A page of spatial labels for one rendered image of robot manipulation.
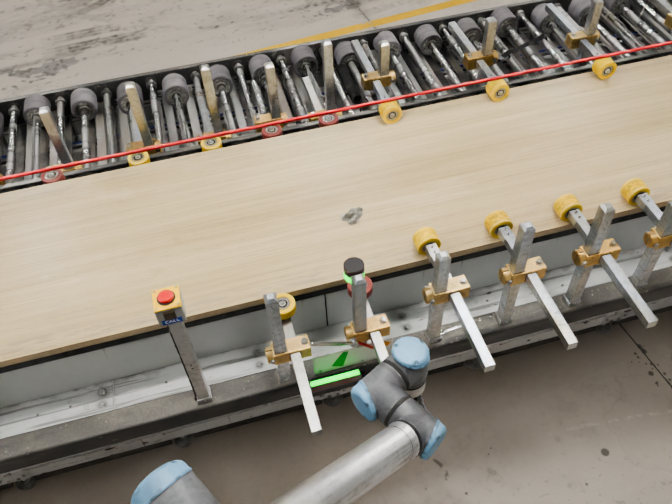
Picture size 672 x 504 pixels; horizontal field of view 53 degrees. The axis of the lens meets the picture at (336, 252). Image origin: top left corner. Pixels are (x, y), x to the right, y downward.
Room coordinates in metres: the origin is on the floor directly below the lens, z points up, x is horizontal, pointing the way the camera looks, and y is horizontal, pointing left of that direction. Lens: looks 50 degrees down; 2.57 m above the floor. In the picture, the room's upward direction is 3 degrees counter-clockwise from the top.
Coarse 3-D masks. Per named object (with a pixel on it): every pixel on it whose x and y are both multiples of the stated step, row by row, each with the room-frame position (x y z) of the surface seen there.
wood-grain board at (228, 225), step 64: (640, 64) 2.35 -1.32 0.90; (320, 128) 2.06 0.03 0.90; (384, 128) 2.04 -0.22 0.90; (448, 128) 2.01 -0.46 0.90; (512, 128) 1.99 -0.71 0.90; (576, 128) 1.97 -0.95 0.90; (640, 128) 1.95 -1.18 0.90; (64, 192) 1.78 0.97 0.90; (128, 192) 1.76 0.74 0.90; (192, 192) 1.74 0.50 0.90; (256, 192) 1.72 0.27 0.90; (320, 192) 1.70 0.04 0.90; (384, 192) 1.69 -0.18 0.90; (448, 192) 1.67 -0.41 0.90; (512, 192) 1.65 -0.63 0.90; (576, 192) 1.63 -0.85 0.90; (0, 256) 1.49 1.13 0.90; (64, 256) 1.47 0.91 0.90; (128, 256) 1.46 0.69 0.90; (192, 256) 1.44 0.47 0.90; (256, 256) 1.42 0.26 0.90; (320, 256) 1.41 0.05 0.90; (384, 256) 1.39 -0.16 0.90; (0, 320) 1.23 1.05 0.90; (64, 320) 1.21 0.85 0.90; (128, 320) 1.20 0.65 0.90; (192, 320) 1.20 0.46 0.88
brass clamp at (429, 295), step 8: (448, 280) 1.22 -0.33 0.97; (456, 280) 1.22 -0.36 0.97; (424, 288) 1.20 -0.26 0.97; (432, 288) 1.20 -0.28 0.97; (448, 288) 1.19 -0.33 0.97; (456, 288) 1.19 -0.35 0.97; (464, 288) 1.19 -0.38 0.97; (424, 296) 1.19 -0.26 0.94; (432, 296) 1.17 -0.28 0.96; (440, 296) 1.17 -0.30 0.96; (448, 296) 1.18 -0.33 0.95; (464, 296) 1.19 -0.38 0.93
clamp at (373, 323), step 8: (368, 320) 1.16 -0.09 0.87; (376, 320) 1.16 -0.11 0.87; (344, 328) 1.15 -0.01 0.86; (352, 328) 1.14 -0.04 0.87; (368, 328) 1.13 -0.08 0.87; (376, 328) 1.13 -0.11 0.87; (384, 328) 1.14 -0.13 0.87; (352, 336) 1.12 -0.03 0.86; (360, 336) 1.12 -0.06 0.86; (368, 336) 1.12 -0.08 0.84
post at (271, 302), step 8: (264, 296) 1.09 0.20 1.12; (272, 296) 1.09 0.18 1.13; (272, 304) 1.07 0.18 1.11; (272, 312) 1.07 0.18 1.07; (272, 320) 1.07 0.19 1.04; (280, 320) 1.07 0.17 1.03; (272, 328) 1.07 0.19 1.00; (280, 328) 1.07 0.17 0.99; (272, 336) 1.07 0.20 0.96; (280, 336) 1.07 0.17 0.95; (280, 344) 1.07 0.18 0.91; (280, 352) 1.07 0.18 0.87; (280, 368) 1.07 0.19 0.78; (288, 368) 1.07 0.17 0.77; (280, 376) 1.07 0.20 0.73; (288, 376) 1.07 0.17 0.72
